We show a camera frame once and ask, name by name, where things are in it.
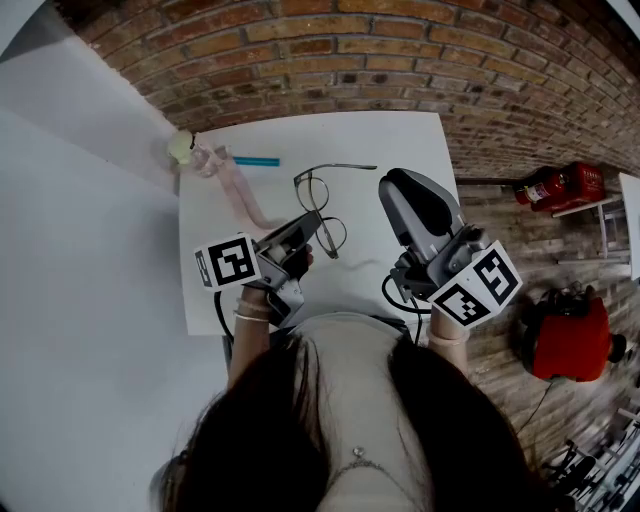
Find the person's right forearm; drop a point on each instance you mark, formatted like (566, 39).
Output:
(450, 357)

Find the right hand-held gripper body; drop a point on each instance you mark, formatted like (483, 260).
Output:
(475, 290)

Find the black metal stand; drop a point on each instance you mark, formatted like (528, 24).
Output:
(580, 470)

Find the teal blue stick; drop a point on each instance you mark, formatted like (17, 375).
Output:
(255, 162)

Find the red extinguisher box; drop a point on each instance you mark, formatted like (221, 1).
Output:
(585, 182)

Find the pale pink ribbon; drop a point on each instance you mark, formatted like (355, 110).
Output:
(240, 195)

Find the pink wrist bangle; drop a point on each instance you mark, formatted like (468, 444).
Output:
(449, 338)

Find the person's left forearm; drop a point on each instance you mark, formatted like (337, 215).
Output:
(247, 345)

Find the person's white top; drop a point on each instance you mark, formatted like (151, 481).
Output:
(360, 380)

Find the thin metal-frame eyeglasses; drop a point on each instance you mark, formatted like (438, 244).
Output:
(311, 192)

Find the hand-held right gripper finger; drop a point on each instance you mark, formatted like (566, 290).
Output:
(400, 215)
(440, 205)

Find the white metal rack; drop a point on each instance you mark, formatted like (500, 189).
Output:
(602, 220)

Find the red fire extinguisher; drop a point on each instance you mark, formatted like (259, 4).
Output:
(540, 189)

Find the thin pale bangle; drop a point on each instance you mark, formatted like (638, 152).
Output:
(252, 315)

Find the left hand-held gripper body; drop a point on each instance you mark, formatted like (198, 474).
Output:
(232, 262)

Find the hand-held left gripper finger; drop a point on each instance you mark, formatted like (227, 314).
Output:
(305, 225)

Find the person's left hand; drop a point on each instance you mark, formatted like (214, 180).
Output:
(300, 265)

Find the cream plush ball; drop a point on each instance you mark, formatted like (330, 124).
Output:
(181, 147)

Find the white side table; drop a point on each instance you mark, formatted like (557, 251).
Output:
(631, 220)

